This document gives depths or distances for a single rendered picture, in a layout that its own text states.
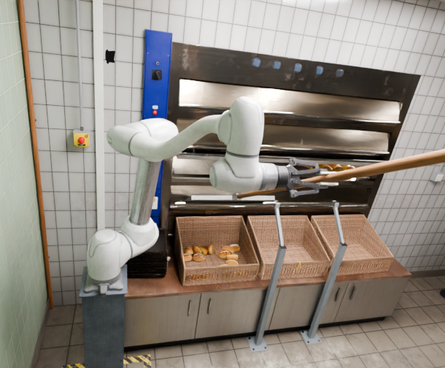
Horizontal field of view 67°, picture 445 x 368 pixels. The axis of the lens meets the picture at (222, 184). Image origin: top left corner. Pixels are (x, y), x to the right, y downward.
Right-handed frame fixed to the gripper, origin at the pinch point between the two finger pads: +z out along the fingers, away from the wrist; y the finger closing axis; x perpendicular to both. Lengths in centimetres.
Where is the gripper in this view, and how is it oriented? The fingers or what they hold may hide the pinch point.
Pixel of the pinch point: (327, 178)
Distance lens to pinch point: 122.3
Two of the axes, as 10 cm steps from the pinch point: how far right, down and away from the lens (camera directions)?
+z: 9.6, 0.2, 2.9
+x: 2.9, -1.0, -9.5
